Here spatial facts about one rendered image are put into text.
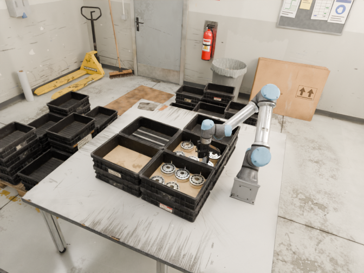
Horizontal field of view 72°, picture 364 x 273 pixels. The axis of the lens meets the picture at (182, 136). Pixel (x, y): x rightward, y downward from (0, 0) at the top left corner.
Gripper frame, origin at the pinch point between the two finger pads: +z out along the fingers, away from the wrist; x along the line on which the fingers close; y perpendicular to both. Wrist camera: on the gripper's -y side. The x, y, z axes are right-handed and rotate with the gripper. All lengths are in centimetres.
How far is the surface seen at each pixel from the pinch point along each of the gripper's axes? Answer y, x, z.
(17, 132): 161, -116, 36
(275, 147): -77, -26, 15
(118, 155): 60, -22, 2
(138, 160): 45.9, -13.8, 2.1
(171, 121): 7, -83, 15
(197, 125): -10, -52, 2
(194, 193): 14.5, 23.7, 2.1
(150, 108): 25, -109, 15
